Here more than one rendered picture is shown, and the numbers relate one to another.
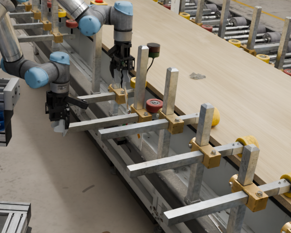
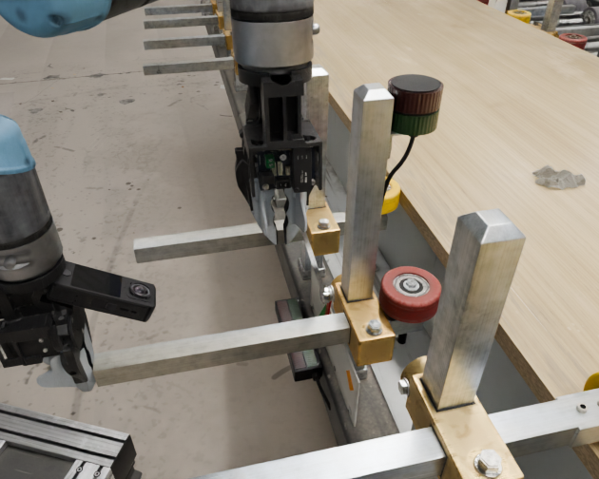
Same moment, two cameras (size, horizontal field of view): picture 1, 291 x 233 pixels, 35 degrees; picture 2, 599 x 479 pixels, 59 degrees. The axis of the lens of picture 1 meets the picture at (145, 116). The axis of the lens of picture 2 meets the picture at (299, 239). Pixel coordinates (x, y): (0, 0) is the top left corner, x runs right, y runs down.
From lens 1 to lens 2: 1.40 m
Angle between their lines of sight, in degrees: 17
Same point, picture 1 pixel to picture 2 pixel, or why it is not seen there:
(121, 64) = (267, 168)
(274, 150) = not seen: outside the picture
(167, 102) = (449, 370)
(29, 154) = (199, 279)
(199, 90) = (568, 233)
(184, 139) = (502, 393)
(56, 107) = (18, 324)
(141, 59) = (362, 143)
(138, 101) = (353, 277)
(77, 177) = not seen: hidden behind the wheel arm
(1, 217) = (60, 465)
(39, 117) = (235, 204)
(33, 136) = not seen: hidden behind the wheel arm
